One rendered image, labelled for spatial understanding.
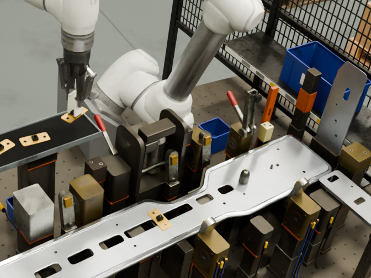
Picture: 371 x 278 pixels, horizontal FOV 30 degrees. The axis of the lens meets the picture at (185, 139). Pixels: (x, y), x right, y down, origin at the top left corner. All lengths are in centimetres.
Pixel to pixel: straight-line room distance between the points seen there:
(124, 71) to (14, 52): 197
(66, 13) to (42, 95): 235
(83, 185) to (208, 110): 110
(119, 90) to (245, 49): 56
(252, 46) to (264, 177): 76
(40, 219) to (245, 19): 87
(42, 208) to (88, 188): 17
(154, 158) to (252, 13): 55
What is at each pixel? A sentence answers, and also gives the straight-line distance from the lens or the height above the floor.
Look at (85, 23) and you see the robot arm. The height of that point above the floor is 156.
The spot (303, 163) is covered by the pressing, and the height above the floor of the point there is 100.
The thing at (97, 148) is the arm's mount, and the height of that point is 76.
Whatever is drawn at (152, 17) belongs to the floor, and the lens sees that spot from 500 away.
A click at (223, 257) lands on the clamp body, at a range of 201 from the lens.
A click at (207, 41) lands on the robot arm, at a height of 131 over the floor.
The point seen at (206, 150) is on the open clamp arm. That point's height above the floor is 104.
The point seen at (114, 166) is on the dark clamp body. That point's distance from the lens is 212.
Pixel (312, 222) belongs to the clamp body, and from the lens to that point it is 220.
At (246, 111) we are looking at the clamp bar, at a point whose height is 115.
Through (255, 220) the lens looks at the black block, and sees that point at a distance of 217.
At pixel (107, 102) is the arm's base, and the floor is 90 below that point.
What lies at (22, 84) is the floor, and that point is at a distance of 426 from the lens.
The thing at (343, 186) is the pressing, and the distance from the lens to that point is 237.
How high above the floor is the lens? 252
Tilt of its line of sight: 40 degrees down
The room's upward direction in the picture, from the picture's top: 10 degrees clockwise
